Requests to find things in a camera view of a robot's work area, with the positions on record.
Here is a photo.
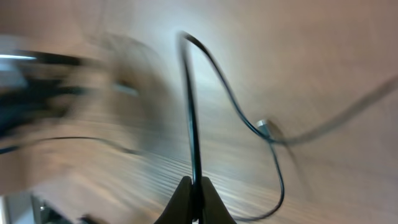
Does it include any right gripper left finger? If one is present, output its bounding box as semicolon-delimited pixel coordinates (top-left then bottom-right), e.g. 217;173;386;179
154;176;193;224

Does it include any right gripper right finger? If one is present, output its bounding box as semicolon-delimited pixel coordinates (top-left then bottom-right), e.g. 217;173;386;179
201;177;236;224

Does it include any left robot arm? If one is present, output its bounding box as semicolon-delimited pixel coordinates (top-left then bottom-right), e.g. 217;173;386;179
1;50;91;139

